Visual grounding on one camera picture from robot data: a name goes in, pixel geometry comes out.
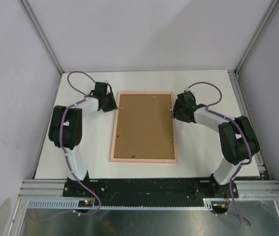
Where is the brown cardboard backing board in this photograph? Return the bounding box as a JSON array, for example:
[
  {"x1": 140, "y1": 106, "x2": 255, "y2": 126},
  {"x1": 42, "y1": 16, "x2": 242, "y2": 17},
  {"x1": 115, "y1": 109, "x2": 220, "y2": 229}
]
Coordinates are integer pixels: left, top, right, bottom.
[{"x1": 113, "y1": 93, "x2": 175, "y2": 159}]

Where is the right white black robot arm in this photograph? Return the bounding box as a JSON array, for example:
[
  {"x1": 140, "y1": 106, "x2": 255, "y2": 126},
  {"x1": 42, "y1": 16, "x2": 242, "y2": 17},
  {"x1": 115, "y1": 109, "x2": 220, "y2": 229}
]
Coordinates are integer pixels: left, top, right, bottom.
[{"x1": 172, "y1": 91, "x2": 260, "y2": 197}]

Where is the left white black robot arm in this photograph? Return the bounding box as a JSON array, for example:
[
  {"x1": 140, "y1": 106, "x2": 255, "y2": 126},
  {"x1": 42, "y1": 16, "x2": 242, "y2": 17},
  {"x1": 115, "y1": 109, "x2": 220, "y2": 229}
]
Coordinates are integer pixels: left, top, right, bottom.
[{"x1": 48, "y1": 82, "x2": 118, "y2": 197}]

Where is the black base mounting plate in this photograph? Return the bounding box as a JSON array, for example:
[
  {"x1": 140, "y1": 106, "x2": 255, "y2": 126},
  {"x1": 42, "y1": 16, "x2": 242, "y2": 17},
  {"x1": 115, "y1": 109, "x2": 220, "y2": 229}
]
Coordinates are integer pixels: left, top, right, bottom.
[{"x1": 62, "y1": 177, "x2": 239, "y2": 207}]

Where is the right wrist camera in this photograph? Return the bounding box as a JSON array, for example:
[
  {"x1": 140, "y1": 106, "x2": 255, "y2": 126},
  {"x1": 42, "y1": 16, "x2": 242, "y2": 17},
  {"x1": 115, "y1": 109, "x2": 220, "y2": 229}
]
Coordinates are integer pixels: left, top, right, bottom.
[{"x1": 184, "y1": 88, "x2": 195, "y2": 94}]

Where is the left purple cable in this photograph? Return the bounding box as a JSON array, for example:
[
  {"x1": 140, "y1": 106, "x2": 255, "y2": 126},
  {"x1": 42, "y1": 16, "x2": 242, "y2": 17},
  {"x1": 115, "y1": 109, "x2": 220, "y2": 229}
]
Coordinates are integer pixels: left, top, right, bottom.
[{"x1": 28, "y1": 71, "x2": 110, "y2": 222}]

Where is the purple cable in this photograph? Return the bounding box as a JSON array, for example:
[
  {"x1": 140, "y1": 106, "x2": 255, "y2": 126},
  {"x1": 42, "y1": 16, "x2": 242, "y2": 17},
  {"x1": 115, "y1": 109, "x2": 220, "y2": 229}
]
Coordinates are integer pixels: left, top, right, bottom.
[
  {"x1": 28, "y1": 71, "x2": 110, "y2": 222},
  {"x1": 186, "y1": 82, "x2": 252, "y2": 226}
]

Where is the white slotted cable duct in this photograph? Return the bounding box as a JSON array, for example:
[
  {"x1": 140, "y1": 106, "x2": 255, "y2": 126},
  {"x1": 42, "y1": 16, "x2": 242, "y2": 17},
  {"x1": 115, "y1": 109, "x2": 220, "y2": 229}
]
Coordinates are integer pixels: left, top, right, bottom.
[{"x1": 26, "y1": 198, "x2": 228, "y2": 211}]

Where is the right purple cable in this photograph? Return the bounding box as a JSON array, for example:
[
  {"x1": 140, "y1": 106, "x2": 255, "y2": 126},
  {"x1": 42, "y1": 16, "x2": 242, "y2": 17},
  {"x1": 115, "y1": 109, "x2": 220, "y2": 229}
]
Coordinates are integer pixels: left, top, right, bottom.
[{"x1": 186, "y1": 82, "x2": 252, "y2": 226}]

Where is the aluminium frame rail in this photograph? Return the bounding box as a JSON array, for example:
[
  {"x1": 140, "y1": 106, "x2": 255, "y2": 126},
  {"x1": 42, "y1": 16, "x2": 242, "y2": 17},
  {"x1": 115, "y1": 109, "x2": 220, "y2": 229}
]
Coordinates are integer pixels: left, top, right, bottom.
[{"x1": 18, "y1": 0, "x2": 64, "y2": 75}]

